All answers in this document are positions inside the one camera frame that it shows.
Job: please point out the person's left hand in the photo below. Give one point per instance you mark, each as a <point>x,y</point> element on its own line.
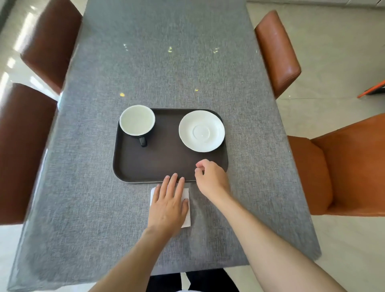
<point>167,210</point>

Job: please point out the person's right hand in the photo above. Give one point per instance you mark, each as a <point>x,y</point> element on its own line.
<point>213,180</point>

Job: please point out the person's left little finger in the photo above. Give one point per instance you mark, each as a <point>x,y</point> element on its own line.
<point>156,195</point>

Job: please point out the person's left thumb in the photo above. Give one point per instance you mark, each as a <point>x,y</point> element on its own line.
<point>185,207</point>

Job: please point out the person's left middle finger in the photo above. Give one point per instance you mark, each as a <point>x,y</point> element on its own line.
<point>172,186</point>

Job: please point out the person's right thumb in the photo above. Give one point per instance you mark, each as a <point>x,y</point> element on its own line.
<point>198,175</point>

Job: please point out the white paper napkin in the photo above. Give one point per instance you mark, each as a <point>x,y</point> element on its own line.
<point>187,222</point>

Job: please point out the person's right forearm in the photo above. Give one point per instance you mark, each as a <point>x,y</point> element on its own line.
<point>264,246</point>

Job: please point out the person's left forearm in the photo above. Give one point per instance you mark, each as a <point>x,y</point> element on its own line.
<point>135,261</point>

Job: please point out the dark brown serving tray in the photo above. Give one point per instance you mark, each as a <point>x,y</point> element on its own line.
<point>162,159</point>

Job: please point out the white saucer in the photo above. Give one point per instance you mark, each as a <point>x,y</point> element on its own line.
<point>201,131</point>

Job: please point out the grey fabric tablecloth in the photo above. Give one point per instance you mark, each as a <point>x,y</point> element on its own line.
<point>90,180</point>

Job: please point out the black cup with white inside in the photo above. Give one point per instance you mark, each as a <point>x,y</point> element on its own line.
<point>137,121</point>

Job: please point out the person's black trousers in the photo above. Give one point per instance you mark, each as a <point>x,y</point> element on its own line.
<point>210,281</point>

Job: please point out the brown leather chair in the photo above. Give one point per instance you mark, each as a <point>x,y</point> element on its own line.
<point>278,54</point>
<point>24,150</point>
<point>51,45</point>
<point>346,168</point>

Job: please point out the orange and black object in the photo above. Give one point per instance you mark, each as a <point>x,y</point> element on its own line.
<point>373,88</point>

